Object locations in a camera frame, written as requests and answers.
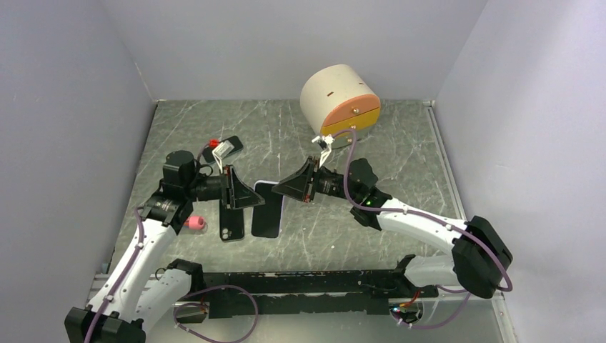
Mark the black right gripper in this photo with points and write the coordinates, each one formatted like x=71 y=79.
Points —
x=299 y=185

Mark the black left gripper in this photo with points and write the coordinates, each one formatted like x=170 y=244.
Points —
x=234 y=193

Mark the black phone case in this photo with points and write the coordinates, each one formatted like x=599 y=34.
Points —
x=231 y=224

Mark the black smartphone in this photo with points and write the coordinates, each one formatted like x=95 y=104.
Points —
x=267 y=210

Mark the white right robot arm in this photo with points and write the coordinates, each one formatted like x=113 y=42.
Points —
x=473 y=255

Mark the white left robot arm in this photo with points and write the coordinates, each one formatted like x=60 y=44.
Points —
x=126 y=307

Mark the green-edged smartphone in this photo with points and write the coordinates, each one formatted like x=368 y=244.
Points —
x=207 y=150

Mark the round beige drawer cabinet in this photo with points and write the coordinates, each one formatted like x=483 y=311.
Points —
x=336 y=98

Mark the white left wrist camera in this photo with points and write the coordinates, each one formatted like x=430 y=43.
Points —
x=220 y=152

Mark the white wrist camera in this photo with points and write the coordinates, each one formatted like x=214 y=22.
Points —
x=220 y=152
x=325 y=142

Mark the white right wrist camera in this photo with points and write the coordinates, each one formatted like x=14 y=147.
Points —
x=325 y=142

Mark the pink ring toy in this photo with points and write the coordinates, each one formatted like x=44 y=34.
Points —
x=196 y=223

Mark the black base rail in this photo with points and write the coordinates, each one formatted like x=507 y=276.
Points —
x=371 y=291

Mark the aluminium frame rail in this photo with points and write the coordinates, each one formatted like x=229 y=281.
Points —
x=472 y=252

